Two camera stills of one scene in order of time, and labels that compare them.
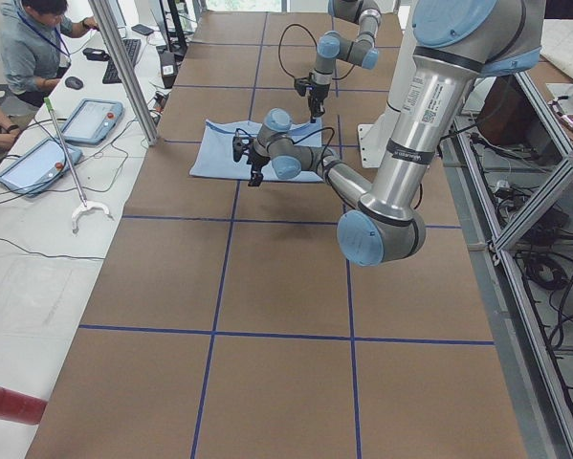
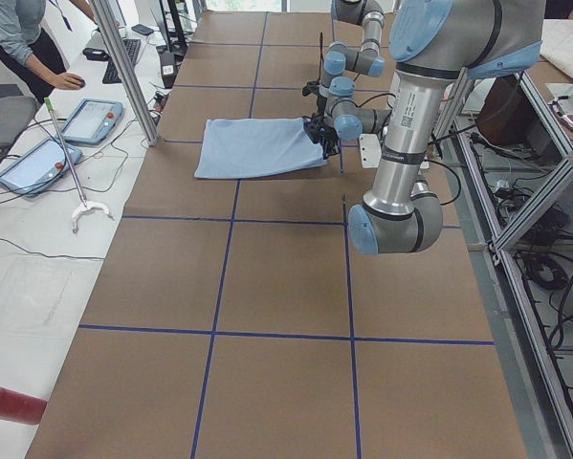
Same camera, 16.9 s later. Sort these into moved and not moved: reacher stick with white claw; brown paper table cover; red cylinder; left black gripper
Moved: left black gripper
Not moved: brown paper table cover; red cylinder; reacher stick with white claw
